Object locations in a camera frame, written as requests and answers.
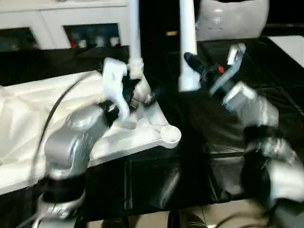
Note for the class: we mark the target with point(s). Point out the white plastic table leg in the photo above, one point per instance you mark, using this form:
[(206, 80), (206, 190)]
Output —
[(188, 35), (134, 35)]

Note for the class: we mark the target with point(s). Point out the white plastic table top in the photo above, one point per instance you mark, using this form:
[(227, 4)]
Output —
[(35, 107)]

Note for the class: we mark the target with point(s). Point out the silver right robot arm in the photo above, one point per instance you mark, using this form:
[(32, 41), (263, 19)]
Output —
[(256, 107)]

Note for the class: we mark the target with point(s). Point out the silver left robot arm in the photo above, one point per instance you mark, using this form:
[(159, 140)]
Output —
[(71, 140)]

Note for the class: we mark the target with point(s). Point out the black work mat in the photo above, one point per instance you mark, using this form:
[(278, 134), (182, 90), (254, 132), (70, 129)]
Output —
[(213, 123)]

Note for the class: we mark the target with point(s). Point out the black furniture with yellow label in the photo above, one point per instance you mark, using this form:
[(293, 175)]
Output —
[(164, 19)]

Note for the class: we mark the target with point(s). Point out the small white cup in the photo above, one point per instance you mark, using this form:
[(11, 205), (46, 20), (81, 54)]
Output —
[(100, 41), (82, 43), (114, 41)]

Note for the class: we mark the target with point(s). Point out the white flat board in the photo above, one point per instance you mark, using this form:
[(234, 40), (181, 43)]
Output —
[(289, 47)]

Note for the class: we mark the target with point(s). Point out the white glass-door cabinet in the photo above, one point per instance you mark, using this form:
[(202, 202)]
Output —
[(47, 14)]

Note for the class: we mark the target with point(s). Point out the dark right robot foot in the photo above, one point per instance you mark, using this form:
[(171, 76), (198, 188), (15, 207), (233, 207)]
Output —
[(187, 219)]

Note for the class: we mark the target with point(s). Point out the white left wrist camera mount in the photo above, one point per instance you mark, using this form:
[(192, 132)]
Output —
[(115, 83)]

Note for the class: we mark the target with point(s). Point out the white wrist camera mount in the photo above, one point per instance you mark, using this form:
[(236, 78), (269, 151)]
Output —
[(115, 83), (234, 61)]

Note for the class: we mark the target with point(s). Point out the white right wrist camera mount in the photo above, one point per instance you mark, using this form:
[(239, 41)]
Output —
[(234, 61)]

